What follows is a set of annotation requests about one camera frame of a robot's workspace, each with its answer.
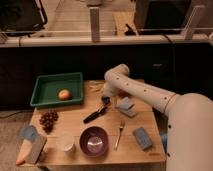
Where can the blue lid cup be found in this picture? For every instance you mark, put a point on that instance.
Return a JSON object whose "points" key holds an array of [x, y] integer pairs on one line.
{"points": [[29, 133]]}

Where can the blue device on floor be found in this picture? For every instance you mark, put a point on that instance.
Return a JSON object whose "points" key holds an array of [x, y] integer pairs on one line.
{"points": [[164, 140]]}

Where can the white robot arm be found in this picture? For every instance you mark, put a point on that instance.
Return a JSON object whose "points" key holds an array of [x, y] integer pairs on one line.
{"points": [[190, 119]]}

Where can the black monitor right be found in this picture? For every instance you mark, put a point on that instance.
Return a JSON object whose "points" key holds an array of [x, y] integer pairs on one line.
{"points": [[153, 17]]}

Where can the blue sponge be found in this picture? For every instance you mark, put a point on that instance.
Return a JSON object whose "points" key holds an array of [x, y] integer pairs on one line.
{"points": [[142, 138]]}

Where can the black monitor left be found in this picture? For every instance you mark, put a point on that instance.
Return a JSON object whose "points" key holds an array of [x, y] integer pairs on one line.
{"points": [[22, 15]]}

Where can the orange bowl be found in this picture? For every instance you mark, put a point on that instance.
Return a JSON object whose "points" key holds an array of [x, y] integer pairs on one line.
{"points": [[123, 94]]}

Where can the black monitor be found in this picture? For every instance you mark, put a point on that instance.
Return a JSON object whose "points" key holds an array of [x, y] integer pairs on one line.
{"points": [[22, 15], [153, 17]]}

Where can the orange carrot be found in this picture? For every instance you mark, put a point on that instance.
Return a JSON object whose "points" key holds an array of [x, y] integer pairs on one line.
{"points": [[23, 153]]}

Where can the yellow banana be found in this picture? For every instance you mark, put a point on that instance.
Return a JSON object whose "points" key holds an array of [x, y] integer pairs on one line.
{"points": [[96, 86]]}

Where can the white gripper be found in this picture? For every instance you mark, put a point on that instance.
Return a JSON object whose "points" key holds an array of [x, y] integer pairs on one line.
{"points": [[109, 90]]}

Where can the black dish brush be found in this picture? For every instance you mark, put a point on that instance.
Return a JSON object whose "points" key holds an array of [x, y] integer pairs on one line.
{"points": [[105, 103]]}

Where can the silver fork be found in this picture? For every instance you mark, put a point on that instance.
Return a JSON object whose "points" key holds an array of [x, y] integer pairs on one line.
{"points": [[121, 127]]}

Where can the white vertical post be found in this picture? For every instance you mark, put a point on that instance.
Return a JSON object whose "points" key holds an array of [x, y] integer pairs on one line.
{"points": [[94, 23]]}

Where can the purple bowl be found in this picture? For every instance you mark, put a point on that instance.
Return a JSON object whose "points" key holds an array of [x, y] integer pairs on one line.
{"points": [[94, 141]]}

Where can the bunch of red grapes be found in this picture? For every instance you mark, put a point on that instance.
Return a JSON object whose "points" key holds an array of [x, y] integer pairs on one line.
{"points": [[47, 121]]}

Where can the peach apple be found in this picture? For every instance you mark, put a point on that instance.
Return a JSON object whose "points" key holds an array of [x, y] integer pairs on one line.
{"points": [[64, 94]]}

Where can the green plastic tray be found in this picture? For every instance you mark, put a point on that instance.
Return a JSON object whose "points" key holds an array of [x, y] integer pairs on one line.
{"points": [[47, 88]]}

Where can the grey folded cloth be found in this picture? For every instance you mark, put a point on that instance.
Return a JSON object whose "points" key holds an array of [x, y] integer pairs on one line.
{"points": [[125, 106]]}

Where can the white cup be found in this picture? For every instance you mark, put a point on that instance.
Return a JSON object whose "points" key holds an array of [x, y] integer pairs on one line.
{"points": [[66, 143]]}

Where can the black small object on desk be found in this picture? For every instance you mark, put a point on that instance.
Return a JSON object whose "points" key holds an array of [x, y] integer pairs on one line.
{"points": [[129, 31]]}

